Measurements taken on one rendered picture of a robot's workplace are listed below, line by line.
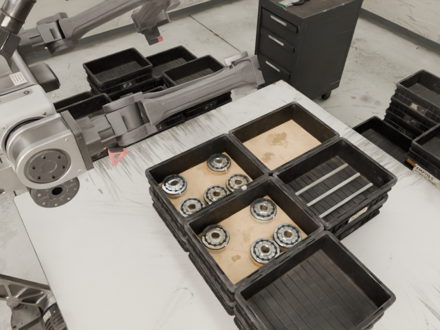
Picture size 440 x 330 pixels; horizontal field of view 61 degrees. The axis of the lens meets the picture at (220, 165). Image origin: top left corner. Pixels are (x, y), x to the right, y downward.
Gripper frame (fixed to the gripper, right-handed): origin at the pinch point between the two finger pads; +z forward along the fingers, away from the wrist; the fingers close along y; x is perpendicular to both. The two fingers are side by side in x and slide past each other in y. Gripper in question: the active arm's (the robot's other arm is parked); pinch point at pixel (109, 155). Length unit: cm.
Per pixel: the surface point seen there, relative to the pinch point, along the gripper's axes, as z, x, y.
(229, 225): 13, -35, -35
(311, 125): -14, -91, -13
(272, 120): -10, -78, -1
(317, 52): -19, -183, 66
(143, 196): 31.0, -23.2, 6.4
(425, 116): -16, -202, -18
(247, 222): 10, -41, -37
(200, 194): 13.0, -33.9, -15.9
